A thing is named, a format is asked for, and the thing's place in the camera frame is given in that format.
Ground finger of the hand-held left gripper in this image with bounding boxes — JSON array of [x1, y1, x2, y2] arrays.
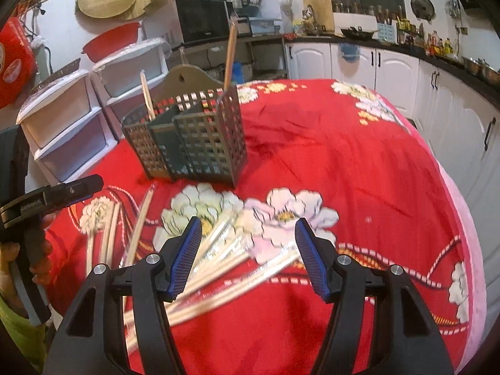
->
[[55, 174, 105, 208]]

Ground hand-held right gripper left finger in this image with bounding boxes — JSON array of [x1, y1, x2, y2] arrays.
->
[[41, 216, 204, 375]]

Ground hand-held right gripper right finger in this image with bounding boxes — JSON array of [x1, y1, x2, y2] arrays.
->
[[294, 218, 456, 375]]

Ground pile of chopsticks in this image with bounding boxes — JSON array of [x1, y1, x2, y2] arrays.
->
[[84, 185, 309, 356]]

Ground grey perforated utensil holder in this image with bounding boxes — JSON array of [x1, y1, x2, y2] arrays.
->
[[121, 63, 248, 186]]

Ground person's left hand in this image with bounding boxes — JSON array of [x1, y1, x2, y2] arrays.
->
[[0, 213, 55, 295]]

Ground red floral blanket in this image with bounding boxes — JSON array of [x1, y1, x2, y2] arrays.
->
[[45, 79, 491, 375]]

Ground pale wrapped chopstick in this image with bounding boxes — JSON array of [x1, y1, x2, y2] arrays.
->
[[139, 70, 156, 122]]

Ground brown straw brush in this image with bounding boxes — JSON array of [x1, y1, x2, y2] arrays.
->
[[33, 58, 81, 88]]

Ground red shopping bag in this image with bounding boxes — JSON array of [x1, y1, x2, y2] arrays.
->
[[0, 17, 40, 108]]

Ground red plastic basin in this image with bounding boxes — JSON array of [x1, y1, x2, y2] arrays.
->
[[81, 22, 142, 63]]

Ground white kitchen base cabinets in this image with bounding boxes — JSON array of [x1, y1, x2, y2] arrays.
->
[[287, 41, 500, 219]]

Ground long brown wooden chopstick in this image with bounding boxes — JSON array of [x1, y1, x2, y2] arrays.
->
[[222, 21, 239, 90]]

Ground metal shelf rack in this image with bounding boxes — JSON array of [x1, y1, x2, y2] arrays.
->
[[168, 33, 290, 84]]

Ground silver black microwave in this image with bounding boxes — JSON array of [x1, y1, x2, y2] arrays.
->
[[146, 0, 235, 48]]

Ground blue plastic bag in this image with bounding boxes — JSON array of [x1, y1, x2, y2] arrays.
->
[[338, 43, 360, 63]]

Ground black kitchen countertop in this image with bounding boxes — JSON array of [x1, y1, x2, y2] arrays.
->
[[283, 33, 500, 110]]

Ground black wok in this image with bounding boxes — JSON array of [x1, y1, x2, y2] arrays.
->
[[340, 27, 379, 40]]

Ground grey plastic container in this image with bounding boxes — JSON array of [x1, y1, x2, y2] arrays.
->
[[250, 17, 282, 36]]

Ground white blue knife block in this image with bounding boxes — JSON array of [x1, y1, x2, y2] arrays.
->
[[377, 22, 395, 43]]

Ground wooden cutting board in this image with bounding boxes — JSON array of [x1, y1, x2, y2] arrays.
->
[[302, 0, 335, 32]]

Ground row of condiment bottles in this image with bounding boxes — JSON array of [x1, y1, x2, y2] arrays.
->
[[424, 31, 463, 59]]

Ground row of spice jars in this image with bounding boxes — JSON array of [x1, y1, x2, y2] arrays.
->
[[332, 2, 407, 16]]

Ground steel pot lid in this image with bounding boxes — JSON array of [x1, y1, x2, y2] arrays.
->
[[410, 0, 435, 21]]

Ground hanging metal ladles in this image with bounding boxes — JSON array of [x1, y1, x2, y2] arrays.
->
[[445, 0, 463, 22]]

